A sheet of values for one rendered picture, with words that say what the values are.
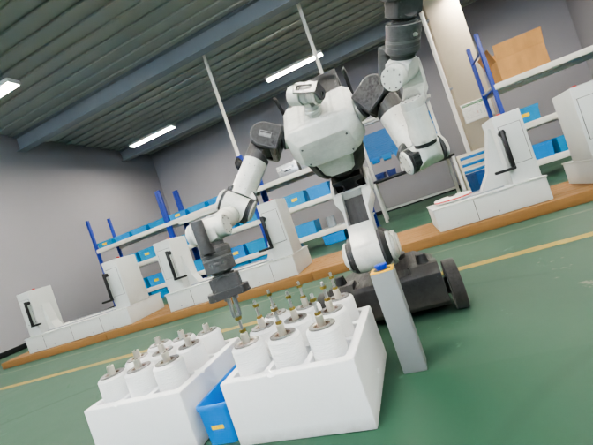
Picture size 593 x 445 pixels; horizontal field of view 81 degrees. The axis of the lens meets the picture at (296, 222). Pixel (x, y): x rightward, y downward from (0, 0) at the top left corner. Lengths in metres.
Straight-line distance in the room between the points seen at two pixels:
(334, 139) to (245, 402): 0.85
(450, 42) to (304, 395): 7.10
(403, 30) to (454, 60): 6.51
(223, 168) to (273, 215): 7.39
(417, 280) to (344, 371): 0.63
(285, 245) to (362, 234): 1.94
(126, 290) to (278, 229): 1.90
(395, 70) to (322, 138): 0.35
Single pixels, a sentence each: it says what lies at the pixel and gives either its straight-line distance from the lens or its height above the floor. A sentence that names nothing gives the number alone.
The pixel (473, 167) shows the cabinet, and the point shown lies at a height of 0.43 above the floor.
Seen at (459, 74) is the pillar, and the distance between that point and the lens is 7.45.
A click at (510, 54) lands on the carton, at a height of 1.76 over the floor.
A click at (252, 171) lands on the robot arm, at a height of 0.76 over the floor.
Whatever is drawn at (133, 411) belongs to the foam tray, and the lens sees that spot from 1.31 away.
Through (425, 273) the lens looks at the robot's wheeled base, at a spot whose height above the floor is 0.18.
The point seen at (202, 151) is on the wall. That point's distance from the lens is 10.90.
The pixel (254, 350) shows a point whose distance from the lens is 1.03.
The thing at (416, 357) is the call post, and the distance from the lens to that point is 1.15.
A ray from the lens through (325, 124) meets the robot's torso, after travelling 1.22.
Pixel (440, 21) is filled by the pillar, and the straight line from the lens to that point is 7.72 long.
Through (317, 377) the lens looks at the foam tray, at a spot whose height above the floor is 0.15.
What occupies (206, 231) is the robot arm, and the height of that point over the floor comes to 0.59.
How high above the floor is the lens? 0.53
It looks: level
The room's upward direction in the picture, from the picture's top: 19 degrees counter-clockwise
